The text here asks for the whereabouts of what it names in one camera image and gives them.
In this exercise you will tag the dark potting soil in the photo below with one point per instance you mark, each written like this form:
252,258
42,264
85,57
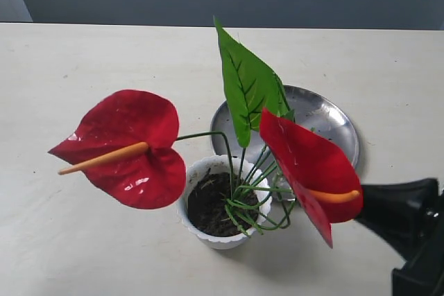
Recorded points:
206,207

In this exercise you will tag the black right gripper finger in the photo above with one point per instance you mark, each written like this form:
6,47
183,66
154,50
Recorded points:
404,215

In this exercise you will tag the white scalloped flower pot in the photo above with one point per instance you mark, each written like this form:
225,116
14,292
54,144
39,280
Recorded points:
214,165

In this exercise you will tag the artificial red anthurium plant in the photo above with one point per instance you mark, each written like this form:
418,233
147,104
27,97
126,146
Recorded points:
124,147

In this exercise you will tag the round stainless steel plate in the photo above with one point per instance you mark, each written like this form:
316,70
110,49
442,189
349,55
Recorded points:
312,111

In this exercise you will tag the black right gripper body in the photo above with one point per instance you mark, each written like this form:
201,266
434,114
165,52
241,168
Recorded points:
423,273

